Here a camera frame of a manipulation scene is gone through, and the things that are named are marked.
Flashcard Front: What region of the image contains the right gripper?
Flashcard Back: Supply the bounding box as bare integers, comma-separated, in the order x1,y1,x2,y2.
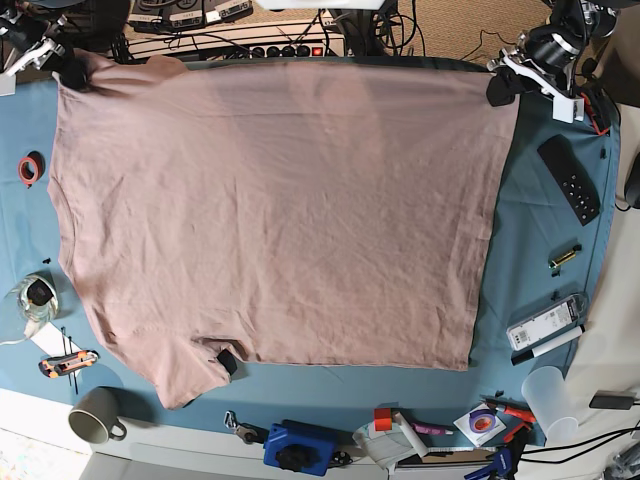
1,14,89,92

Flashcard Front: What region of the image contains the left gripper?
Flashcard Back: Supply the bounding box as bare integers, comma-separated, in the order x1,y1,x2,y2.
486,27,585,123

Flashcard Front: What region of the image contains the pink T-shirt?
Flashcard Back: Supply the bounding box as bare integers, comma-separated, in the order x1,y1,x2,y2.
48,54,518,409

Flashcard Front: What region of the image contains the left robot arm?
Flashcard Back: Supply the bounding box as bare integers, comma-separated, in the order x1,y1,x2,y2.
486,1,637,135

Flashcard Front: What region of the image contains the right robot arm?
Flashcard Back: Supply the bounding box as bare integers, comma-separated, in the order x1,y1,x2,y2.
1,1,88,96

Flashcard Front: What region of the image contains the orange black clamp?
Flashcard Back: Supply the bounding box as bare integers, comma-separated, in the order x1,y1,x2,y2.
579,87,611,136

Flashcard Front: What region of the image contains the red tape roll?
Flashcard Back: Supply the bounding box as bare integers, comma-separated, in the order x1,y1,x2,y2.
18,151,45,188

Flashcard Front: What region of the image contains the black remote control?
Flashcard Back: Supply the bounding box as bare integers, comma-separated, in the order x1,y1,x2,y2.
537,135,600,226

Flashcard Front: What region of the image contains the teal table cloth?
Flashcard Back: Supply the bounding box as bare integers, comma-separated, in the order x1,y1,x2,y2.
1,80,620,436

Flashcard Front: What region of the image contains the small battery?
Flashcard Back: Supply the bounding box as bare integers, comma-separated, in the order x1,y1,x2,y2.
548,244,582,270

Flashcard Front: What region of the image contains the white power strip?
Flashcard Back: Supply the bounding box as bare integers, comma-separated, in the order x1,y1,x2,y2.
125,20,346,62

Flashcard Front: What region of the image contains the clear plastic case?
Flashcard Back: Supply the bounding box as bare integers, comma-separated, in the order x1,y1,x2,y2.
506,293,589,352

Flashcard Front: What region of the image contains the white marker pen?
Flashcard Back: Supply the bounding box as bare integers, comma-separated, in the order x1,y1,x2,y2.
511,325,586,366

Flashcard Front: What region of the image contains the orange utility knife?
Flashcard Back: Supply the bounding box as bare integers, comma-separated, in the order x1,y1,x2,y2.
38,350,100,379

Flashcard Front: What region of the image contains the translucent plastic cup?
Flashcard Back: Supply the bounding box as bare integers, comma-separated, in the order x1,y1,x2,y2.
521,366,579,444

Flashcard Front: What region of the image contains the grey ceramic mug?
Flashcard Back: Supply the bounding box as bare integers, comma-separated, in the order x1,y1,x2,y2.
68,387,127,445

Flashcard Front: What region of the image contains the red plastic block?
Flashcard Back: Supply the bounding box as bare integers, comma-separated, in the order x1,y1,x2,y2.
373,407,393,432

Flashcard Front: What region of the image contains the white paper roll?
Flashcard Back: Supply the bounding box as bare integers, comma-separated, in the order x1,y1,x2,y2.
392,411,428,457

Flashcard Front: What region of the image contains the silver carabiner keyring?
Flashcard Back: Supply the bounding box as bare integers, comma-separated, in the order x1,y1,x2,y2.
223,410,268,445

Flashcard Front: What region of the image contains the blue plastic device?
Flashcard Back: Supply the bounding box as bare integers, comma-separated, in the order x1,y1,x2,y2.
263,420,337,477

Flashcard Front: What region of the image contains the red handled tool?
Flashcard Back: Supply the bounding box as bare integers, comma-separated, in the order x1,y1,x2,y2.
483,397,536,424

